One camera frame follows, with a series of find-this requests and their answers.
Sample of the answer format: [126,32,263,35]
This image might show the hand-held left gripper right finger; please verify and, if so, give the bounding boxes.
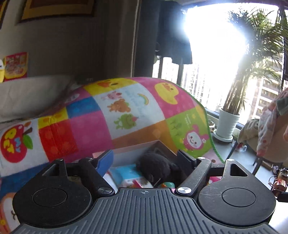
[176,150,249,195]

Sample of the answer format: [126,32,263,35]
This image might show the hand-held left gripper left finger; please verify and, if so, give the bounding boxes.
[42,150,116,195]

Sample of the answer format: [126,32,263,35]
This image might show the pink cardboard box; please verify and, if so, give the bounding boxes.
[92,139,180,190]

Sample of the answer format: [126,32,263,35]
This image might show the blue white pouch packet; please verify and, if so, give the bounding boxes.
[109,166,146,188]

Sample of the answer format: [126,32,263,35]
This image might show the black plush toy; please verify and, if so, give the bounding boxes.
[137,153,179,188]

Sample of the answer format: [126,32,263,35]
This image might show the colourful cartoon play mat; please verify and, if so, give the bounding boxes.
[0,76,225,233]

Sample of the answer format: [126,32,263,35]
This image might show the potted palm white pot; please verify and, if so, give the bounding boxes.
[213,7,288,143]

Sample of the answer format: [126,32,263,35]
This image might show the pink patterned cloth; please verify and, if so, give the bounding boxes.
[256,89,288,158]

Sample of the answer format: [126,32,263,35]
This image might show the black window railing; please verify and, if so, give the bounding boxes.
[157,56,288,126]

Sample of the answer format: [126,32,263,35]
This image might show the beige armchair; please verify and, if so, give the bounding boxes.
[238,117,288,176]

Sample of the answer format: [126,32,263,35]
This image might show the brown toy figurine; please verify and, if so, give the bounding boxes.
[269,168,288,199]

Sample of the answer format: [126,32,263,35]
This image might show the beige sofa cushion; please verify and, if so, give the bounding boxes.
[0,75,76,124]

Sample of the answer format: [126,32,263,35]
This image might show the dark curtain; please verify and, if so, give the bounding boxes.
[132,0,161,79]

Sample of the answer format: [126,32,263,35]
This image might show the dark hanging clothes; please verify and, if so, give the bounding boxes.
[155,0,193,66]

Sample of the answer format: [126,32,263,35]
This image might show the red picture card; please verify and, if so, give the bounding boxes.
[3,52,29,80]

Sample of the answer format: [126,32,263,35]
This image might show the gold framed red picture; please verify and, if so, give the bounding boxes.
[0,0,10,30]
[15,0,97,23]

